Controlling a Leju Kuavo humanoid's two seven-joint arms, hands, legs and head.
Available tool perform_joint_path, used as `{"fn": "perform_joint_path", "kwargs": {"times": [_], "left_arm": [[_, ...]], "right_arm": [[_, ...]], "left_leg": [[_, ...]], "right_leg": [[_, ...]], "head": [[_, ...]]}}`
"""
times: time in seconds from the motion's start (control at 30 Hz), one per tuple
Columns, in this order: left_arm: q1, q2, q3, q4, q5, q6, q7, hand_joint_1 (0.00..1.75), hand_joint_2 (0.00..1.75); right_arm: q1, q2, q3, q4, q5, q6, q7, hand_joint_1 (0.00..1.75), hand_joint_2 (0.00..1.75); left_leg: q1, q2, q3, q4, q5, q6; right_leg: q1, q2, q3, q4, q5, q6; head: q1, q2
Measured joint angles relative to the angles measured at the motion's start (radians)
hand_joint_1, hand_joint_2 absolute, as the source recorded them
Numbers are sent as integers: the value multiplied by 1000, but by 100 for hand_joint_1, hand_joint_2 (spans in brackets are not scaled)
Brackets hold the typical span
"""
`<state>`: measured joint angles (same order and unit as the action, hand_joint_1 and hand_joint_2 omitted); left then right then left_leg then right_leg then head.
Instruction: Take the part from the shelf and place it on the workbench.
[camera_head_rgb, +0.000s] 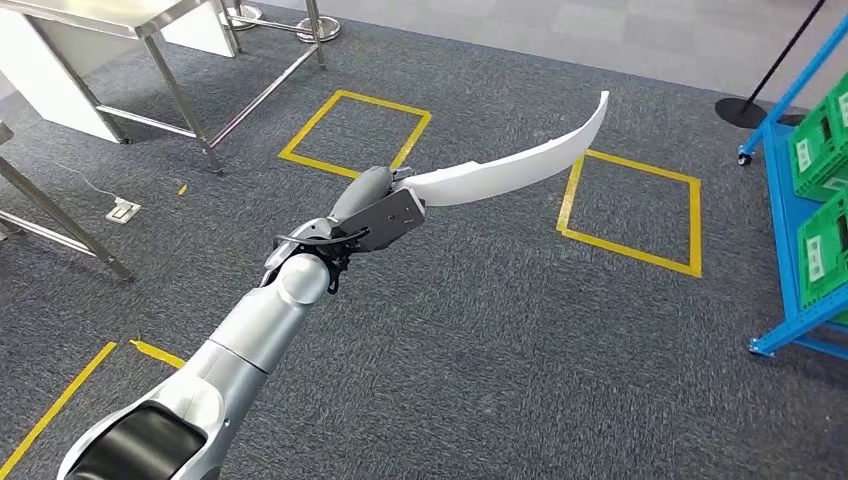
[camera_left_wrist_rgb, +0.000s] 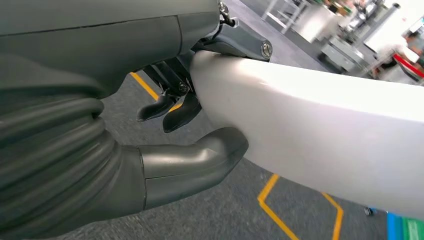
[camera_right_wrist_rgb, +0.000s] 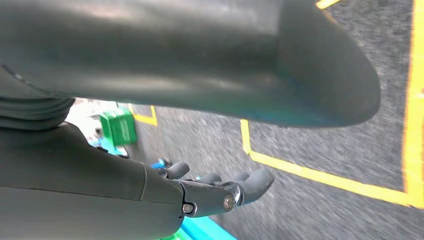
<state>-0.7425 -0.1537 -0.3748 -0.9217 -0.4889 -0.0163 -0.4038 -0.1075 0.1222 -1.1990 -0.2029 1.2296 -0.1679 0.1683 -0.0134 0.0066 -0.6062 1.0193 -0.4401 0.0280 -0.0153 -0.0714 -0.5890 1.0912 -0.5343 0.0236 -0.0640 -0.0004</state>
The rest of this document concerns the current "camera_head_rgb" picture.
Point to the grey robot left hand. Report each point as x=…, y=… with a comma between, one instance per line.
x=364, y=189

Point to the white curved plastic part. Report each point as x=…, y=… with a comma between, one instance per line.
x=517, y=172

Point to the silver black robot left arm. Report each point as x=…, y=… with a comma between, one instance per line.
x=265, y=324

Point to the chrome stanchion base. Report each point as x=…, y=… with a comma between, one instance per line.
x=318, y=32
x=244, y=18

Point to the white cabinet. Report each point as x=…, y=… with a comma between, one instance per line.
x=60, y=86
x=199, y=30

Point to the silver floor outlet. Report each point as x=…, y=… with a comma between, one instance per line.
x=123, y=210

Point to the stainless steel table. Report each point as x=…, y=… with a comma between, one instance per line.
x=79, y=10

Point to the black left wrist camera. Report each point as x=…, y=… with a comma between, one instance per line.
x=391, y=218

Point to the black stanchion post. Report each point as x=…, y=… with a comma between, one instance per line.
x=738, y=112

